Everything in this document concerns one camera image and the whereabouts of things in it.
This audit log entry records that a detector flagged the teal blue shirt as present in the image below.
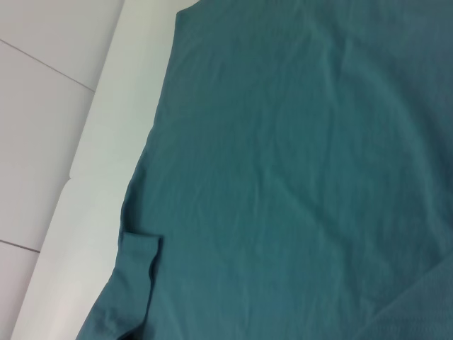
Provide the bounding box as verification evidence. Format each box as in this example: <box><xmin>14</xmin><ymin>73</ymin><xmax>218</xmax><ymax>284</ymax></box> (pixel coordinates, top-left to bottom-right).
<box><xmin>87</xmin><ymin>0</ymin><xmax>453</xmax><ymax>340</ymax></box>

